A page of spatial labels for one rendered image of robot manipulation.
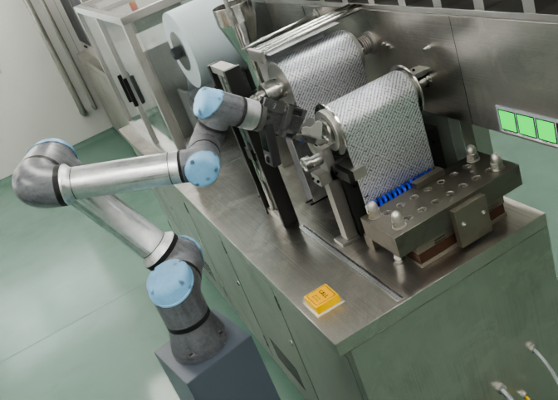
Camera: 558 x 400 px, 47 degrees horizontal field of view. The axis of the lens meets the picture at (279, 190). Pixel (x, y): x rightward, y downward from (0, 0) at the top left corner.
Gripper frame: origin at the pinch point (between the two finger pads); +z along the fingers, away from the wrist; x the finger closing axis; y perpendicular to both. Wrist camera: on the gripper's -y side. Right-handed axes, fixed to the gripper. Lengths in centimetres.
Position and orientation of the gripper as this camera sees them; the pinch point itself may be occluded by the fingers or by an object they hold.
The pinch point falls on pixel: (320, 142)
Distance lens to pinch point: 169.4
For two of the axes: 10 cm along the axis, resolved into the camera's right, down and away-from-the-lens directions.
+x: -4.2, -2.8, 8.6
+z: 8.6, 1.9, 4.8
